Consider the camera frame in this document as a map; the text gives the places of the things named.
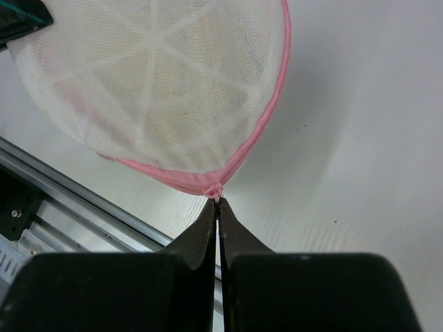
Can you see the aluminium mounting rail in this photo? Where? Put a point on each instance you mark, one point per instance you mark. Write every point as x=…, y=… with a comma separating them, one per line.
x=46, y=211

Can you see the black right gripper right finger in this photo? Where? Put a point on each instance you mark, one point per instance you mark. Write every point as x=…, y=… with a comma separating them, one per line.
x=264, y=290

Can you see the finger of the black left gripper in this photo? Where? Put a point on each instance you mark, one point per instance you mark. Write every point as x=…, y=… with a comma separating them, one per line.
x=22, y=17

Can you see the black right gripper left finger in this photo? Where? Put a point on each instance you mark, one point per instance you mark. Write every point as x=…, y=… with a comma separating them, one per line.
x=169, y=290

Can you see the white slotted cable duct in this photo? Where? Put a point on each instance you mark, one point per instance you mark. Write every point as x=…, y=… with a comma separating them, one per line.
x=13, y=257

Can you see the pink-trimmed mesh laundry bag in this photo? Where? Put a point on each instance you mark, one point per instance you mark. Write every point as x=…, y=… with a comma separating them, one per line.
x=177, y=90

